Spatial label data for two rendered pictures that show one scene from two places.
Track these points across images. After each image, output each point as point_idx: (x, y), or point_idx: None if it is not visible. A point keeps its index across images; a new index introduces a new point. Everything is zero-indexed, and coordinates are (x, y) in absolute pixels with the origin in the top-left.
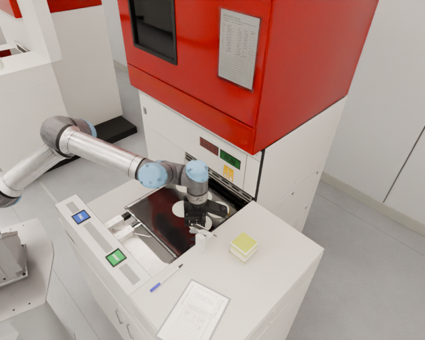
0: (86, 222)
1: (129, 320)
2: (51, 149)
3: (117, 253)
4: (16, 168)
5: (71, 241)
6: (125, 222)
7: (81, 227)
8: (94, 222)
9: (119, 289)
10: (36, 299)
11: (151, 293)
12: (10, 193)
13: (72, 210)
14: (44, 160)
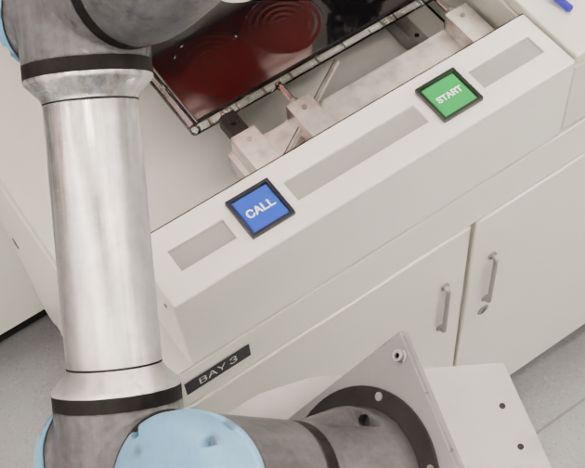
0: (290, 191)
1: (513, 215)
2: (133, 84)
3: (436, 91)
4: (121, 283)
5: (218, 383)
6: (214, 175)
7: (309, 201)
8: (294, 168)
9: (524, 118)
10: (490, 387)
11: (574, 10)
12: (173, 371)
13: (214, 246)
14: (139, 149)
